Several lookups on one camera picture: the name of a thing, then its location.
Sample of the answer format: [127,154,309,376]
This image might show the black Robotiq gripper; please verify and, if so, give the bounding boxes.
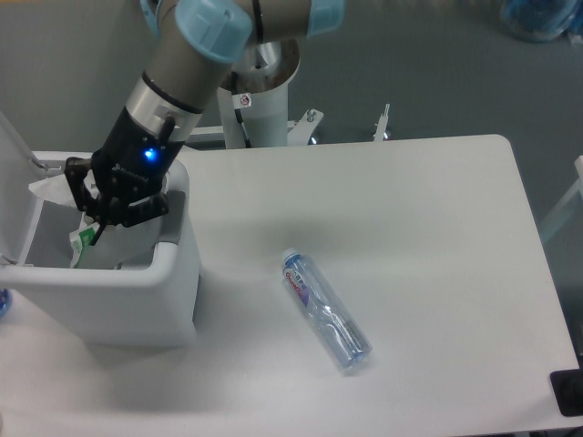
[64,109,183,228]

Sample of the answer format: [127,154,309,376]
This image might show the white plastic wrapper bag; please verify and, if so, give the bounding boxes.
[27,175,170,270]

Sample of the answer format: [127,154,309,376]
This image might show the clear plastic water bottle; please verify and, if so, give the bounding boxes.
[281,248,373,375]

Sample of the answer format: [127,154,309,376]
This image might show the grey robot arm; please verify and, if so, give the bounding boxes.
[65,1,345,228]

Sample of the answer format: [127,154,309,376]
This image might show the white trash can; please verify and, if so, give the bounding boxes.
[1,120,201,347]

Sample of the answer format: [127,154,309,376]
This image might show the blue object at left edge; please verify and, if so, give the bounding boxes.
[0,289,12,318]

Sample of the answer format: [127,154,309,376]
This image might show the blue bag in corner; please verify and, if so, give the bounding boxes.
[499,1,582,43]

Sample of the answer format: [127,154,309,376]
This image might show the black device at table edge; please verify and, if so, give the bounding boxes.
[550,369,582,417]

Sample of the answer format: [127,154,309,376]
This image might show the black cable on pedestal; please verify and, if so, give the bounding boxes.
[230,72,253,149]

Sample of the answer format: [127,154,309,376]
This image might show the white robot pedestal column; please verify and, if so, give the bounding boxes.
[217,72,289,149]

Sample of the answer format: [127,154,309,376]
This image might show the white pedestal base frame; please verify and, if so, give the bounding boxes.
[187,103,392,149]

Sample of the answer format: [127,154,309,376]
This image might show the white frame at right edge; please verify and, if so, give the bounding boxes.
[539,156,582,245]

